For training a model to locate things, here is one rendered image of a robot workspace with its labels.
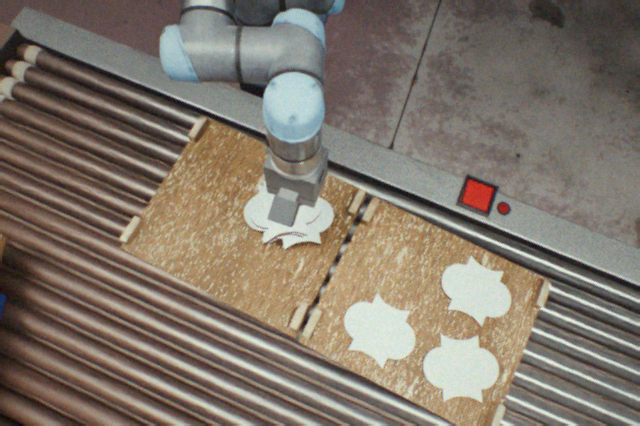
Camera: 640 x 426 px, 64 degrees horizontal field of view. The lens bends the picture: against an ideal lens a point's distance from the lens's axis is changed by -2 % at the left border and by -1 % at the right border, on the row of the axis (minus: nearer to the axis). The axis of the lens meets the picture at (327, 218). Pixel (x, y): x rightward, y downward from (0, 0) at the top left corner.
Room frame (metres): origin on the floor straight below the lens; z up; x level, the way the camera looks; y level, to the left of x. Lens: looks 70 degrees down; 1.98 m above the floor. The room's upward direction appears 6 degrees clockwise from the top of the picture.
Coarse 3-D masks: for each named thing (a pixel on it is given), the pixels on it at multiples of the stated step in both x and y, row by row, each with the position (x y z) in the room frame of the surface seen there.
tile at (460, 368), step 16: (432, 352) 0.12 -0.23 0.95; (448, 352) 0.12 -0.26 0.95; (464, 352) 0.12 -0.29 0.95; (480, 352) 0.13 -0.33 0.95; (432, 368) 0.09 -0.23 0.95; (448, 368) 0.09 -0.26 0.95; (464, 368) 0.09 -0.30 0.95; (480, 368) 0.10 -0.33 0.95; (496, 368) 0.10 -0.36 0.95; (432, 384) 0.06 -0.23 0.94; (448, 384) 0.06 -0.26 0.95; (464, 384) 0.06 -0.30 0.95; (480, 384) 0.07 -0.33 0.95; (480, 400) 0.04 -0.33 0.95
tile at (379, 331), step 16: (368, 304) 0.20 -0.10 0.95; (384, 304) 0.20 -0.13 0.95; (352, 320) 0.16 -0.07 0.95; (368, 320) 0.17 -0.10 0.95; (384, 320) 0.17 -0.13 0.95; (400, 320) 0.17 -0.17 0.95; (352, 336) 0.13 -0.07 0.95; (368, 336) 0.13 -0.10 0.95; (384, 336) 0.14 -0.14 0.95; (400, 336) 0.14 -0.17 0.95; (368, 352) 0.10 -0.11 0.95; (384, 352) 0.11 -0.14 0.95; (400, 352) 0.11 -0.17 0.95
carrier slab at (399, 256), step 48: (384, 240) 0.34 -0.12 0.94; (432, 240) 0.35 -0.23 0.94; (336, 288) 0.23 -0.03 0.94; (384, 288) 0.24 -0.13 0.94; (432, 288) 0.25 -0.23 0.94; (528, 288) 0.27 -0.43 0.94; (336, 336) 0.13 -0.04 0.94; (432, 336) 0.15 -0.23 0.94; (480, 336) 0.16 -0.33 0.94; (528, 336) 0.17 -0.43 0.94; (384, 384) 0.05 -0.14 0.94
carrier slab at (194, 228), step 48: (192, 144) 0.51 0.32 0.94; (240, 144) 0.53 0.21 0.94; (192, 192) 0.40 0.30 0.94; (240, 192) 0.41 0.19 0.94; (336, 192) 0.44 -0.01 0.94; (144, 240) 0.28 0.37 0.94; (192, 240) 0.29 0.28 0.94; (240, 240) 0.30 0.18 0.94; (336, 240) 0.33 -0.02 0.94; (240, 288) 0.20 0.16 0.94; (288, 288) 0.21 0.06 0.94
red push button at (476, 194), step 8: (472, 184) 0.49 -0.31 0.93; (480, 184) 0.49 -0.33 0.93; (464, 192) 0.47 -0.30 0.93; (472, 192) 0.47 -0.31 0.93; (480, 192) 0.48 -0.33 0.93; (488, 192) 0.48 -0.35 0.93; (464, 200) 0.45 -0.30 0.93; (472, 200) 0.45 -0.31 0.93; (480, 200) 0.46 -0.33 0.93; (488, 200) 0.46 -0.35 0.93; (480, 208) 0.44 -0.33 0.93
